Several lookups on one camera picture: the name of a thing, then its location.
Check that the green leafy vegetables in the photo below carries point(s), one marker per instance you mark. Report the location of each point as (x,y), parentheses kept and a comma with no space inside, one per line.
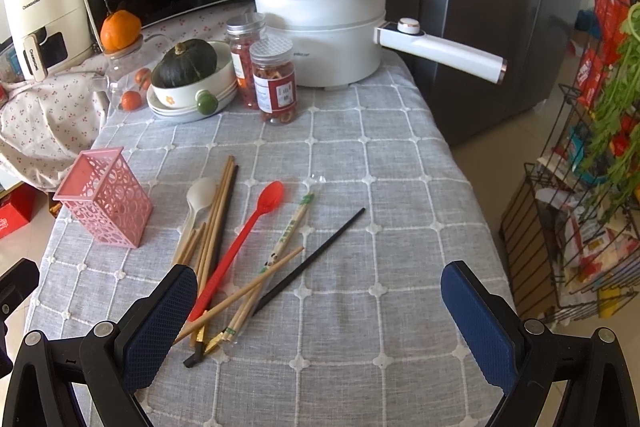
(608,83)

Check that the dark green pumpkin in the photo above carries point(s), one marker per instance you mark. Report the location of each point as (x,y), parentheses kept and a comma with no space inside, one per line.
(185,63)

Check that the white plastic spoon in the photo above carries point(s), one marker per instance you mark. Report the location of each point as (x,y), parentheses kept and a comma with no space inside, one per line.
(199,196)

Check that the black wire rack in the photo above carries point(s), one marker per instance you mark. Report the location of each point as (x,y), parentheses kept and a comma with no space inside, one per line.
(563,263)

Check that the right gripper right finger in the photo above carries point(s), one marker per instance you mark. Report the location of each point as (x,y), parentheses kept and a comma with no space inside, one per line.
(524,359)

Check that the jar with red label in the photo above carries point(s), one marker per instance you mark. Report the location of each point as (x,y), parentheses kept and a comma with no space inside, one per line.
(274,78)

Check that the disposable chopsticks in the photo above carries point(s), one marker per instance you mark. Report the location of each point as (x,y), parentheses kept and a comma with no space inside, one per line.
(251,298)

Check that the jar of red goji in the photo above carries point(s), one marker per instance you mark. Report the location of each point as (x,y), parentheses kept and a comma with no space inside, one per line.
(242,31)

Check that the wooden chopstick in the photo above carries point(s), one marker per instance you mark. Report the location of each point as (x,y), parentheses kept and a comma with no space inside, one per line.
(226,303)
(187,251)
(220,226)
(212,226)

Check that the red plastic spoon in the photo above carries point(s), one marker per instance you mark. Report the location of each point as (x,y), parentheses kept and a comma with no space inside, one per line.
(268,200)

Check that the pink perforated utensil basket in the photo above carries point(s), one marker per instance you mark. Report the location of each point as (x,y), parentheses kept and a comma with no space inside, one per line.
(103,194)

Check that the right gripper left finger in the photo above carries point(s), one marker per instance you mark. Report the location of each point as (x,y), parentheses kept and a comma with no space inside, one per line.
(113,360)

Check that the red cardboard box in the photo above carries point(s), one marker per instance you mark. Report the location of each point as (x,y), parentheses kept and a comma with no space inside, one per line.
(16,209)

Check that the white electric cooking pot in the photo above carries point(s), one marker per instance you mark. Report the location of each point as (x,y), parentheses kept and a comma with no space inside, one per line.
(337,42)

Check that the cream air fryer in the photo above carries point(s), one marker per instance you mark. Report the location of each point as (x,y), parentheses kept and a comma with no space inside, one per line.
(49,35)

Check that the grey checked tablecloth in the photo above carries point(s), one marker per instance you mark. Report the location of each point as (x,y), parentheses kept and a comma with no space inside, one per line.
(362,337)

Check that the white ceramic bowl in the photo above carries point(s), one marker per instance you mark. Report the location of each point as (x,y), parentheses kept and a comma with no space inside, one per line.
(201,99)

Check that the large orange tangerine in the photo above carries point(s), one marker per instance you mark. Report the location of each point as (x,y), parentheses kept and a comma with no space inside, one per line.
(119,30)

